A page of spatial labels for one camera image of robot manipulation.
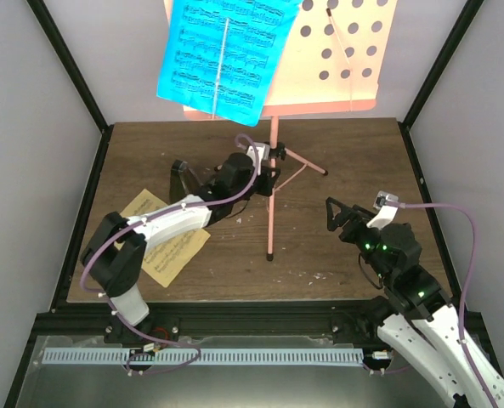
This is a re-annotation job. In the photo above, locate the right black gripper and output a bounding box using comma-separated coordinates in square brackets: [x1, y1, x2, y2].
[326, 197, 394, 282]

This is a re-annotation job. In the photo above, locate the black metronome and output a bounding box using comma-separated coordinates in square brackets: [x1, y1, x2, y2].
[169, 160, 202, 204]

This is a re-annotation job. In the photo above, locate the yellow sheet music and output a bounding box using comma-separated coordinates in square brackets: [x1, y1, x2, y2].
[121, 189, 210, 288]

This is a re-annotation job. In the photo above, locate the blue sheet music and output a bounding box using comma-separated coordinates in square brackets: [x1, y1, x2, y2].
[156, 1, 300, 127]

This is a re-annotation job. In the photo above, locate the pink music stand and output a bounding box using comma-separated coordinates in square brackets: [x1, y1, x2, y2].
[162, 0, 399, 263]

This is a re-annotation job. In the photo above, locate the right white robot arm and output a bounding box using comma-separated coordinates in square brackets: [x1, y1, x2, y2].
[326, 191, 504, 407]

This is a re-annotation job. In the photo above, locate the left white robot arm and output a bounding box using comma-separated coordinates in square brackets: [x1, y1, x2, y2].
[80, 153, 280, 343]

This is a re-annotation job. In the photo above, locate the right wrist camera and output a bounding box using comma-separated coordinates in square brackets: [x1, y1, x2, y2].
[366, 190, 399, 230]

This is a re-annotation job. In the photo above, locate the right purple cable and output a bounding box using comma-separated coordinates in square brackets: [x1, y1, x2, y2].
[382, 202, 501, 408]

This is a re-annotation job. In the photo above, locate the black aluminium frame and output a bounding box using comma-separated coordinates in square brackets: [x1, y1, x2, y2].
[3, 0, 500, 407]

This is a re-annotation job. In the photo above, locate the light blue slotted cable duct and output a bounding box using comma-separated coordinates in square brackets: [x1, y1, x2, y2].
[41, 348, 364, 367]

